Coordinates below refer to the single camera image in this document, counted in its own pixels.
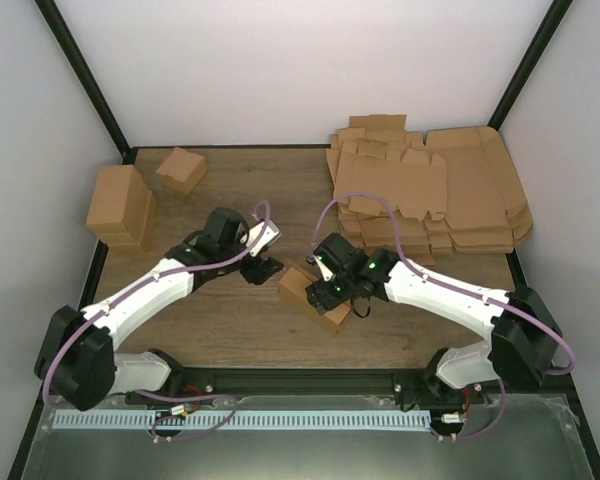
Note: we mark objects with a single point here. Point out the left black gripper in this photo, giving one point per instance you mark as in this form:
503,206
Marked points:
261,271

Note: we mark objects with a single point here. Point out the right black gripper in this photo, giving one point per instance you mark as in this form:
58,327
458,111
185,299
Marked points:
323,300

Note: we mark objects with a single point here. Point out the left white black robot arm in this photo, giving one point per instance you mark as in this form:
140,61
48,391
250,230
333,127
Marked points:
79,358

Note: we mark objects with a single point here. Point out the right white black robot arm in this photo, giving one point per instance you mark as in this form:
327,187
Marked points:
518,335

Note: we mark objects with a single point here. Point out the small folded cardboard box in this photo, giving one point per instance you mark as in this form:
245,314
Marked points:
182,170

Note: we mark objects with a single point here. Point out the large folded cardboard box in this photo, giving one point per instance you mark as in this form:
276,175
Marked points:
122,209

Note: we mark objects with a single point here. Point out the stack of flat cardboard blanks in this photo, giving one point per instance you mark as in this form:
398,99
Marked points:
390,189

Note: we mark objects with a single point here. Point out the large flat cardboard blanks stack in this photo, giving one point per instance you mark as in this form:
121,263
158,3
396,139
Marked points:
487,207

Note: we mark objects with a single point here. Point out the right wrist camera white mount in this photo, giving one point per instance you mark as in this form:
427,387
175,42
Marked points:
317,261

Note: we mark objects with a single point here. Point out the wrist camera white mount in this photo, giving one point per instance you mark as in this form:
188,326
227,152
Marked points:
317,261
261,236

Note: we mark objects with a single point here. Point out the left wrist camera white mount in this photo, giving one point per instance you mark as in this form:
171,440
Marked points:
261,236

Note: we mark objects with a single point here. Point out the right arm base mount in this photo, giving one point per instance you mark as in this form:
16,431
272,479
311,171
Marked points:
423,389

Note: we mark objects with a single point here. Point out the light blue slotted cable duct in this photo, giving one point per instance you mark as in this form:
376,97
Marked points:
247,420

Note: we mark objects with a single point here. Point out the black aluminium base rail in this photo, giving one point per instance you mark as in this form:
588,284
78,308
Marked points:
245,382

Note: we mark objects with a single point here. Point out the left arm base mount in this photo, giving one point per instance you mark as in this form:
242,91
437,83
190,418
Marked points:
183,384

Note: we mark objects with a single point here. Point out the left black frame post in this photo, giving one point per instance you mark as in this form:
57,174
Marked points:
73,54

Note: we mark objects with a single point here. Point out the black frame post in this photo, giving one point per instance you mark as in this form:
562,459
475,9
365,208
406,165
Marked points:
541,39
73,54

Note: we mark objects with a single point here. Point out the right black frame post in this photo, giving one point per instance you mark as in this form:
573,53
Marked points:
541,39

